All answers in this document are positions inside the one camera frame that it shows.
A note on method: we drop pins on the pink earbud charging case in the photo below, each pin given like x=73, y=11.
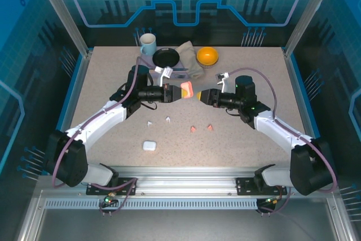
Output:
x=187, y=86

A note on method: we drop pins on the white earbud charging case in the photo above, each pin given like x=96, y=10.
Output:
x=149, y=145

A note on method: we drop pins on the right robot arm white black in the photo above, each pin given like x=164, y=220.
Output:
x=310, y=164

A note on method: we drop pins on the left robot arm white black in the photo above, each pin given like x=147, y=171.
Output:
x=67, y=162

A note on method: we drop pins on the dark table knife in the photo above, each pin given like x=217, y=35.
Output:
x=180, y=69

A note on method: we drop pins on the lavender serving tray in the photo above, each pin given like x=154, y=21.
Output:
x=145, y=61

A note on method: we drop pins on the beige folded cloth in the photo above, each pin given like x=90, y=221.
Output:
x=190, y=57

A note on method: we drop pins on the black round plate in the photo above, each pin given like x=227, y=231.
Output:
x=166, y=56

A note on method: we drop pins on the orange bowl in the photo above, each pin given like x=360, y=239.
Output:
x=207, y=56

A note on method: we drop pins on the light blue mug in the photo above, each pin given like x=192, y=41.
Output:
x=148, y=44

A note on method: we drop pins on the grey metal base panel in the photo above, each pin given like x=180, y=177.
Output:
x=180, y=224

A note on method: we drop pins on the aluminium side rail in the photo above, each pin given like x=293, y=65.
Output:
x=296, y=83
x=78, y=83

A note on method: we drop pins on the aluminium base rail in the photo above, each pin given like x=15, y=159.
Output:
x=183, y=180

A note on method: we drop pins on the aluminium frame post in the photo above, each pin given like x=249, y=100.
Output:
x=63, y=12
x=307, y=12

